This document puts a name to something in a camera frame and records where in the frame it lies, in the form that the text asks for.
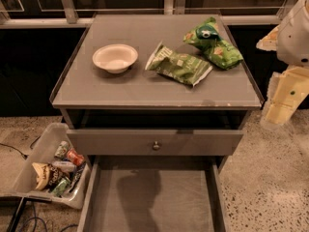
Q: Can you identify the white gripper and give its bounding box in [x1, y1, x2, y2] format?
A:
[256, 4, 309, 125]

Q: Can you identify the green jalapeno chip bag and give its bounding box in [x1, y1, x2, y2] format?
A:
[145, 43, 213, 87]

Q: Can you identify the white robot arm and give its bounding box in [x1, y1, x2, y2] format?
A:
[256, 0, 309, 128]

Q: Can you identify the green snack bag with clip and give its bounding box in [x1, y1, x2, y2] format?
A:
[183, 16, 243, 70]

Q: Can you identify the grey drawer cabinet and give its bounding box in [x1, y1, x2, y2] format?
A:
[48, 14, 266, 232]

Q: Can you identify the round metal drawer knob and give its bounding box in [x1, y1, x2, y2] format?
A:
[153, 141, 161, 151]

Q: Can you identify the grey open middle drawer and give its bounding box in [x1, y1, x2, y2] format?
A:
[77, 156, 232, 232]

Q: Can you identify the grey top drawer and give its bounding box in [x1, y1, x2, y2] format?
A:
[67, 129, 243, 156]

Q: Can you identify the brown snack bag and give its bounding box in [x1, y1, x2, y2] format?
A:
[32, 162, 66, 190]

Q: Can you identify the white paper bowl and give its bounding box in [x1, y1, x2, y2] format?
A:
[93, 44, 138, 73]

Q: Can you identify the red soda can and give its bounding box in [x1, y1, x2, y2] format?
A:
[67, 148, 85, 166]

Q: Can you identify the dark snack packet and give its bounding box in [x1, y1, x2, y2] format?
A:
[69, 162, 86, 192]

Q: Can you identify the green soda can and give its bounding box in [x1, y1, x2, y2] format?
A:
[54, 141, 70, 160]

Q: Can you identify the clear plastic bottle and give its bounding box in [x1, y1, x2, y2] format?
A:
[52, 160, 76, 173]

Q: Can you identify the clear plastic storage bin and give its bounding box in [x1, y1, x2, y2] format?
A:
[11, 123, 90, 209]

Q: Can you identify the green can in bin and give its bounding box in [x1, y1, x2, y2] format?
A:
[51, 177, 70, 197]

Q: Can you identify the black floor cable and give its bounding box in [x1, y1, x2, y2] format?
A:
[0, 135, 42, 160]

